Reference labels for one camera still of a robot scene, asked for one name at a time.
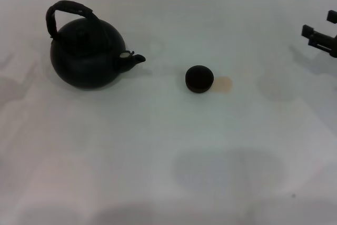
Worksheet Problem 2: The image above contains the small dark teacup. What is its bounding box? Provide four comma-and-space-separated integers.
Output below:
185, 65, 214, 94

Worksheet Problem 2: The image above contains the pale brown tea spill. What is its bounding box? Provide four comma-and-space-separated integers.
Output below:
213, 76, 234, 95

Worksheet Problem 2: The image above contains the black round teapot with handle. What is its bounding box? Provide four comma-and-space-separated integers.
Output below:
46, 0, 146, 90

